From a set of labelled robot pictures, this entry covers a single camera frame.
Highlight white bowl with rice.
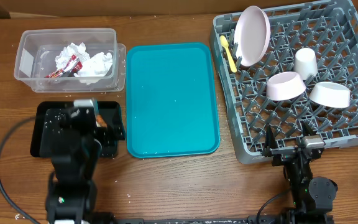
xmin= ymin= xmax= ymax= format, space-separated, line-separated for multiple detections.
xmin=266 ymin=72 xmax=306 ymax=101

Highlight red snack wrapper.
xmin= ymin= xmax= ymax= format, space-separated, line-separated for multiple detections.
xmin=46 ymin=55 xmax=83 ymax=78

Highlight teal serving tray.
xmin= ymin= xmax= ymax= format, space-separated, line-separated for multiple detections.
xmin=126 ymin=42 xmax=220 ymax=159

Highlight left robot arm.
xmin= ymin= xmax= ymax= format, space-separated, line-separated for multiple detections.
xmin=42 ymin=106 xmax=126 ymax=223

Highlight grey dishwasher rack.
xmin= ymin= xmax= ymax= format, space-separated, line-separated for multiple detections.
xmin=209 ymin=1 xmax=358 ymax=164

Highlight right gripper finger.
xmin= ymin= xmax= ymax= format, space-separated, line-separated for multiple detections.
xmin=263 ymin=124 xmax=278 ymax=152
xmin=301 ymin=121 xmax=316 ymax=137

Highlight right black cable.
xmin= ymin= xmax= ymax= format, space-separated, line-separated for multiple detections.
xmin=255 ymin=188 xmax=291 ymax=224

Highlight white napkin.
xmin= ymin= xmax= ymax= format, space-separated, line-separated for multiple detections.
xmin=55 ymin=43 xmax=90 ymax=70
xmin=74 ymin=52 xmax=113 ymax=85

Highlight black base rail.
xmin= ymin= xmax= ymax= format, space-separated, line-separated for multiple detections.
xmin=85 ymin=215 xmax=335 ymax=224

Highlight black plastic tray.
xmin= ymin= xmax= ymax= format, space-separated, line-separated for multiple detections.
xmin=30 ymin=101 xmax=126 ymax=158

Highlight clear plastic bin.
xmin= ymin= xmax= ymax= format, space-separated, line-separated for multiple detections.
xmin=14 ymin=28 xmax=126 ymax=93

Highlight yellow plastic spoon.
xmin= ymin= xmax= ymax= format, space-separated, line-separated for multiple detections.
xmin=219 ymin=35 xmax=237 ymax=73

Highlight white paper cup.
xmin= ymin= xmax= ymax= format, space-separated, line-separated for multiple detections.
xmin=293 ymin=48 xmax=318 ymax=80

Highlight black cable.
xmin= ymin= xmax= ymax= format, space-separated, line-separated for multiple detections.
xmin=255 ymin=188 xmax=291 ymax=224
xmin=0 ymin=116 xmax=43 ymax=224

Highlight large white plate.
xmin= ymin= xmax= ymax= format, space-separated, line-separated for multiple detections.
xmin=234 ymin=6 xmax=271 ymax=67

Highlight spilled white rice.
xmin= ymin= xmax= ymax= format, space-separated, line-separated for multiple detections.
xmin=39 ymin=108 xmax=118 ymax=157

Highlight small white bowl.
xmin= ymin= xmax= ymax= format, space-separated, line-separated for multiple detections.
xmin=309 ymin=82 xmax=351 ymax=108

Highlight orange sweet potato stick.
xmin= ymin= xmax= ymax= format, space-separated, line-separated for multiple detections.
xmin=96 ymin=114 xmax=107 ymax=128

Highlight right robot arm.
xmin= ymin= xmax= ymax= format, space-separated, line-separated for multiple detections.
xmin=255 ymin=122 xmax=338 ymax=223

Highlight left black cable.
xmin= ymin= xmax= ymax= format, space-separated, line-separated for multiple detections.
xmin=0 ymin=116 xmax=43 ymax=224

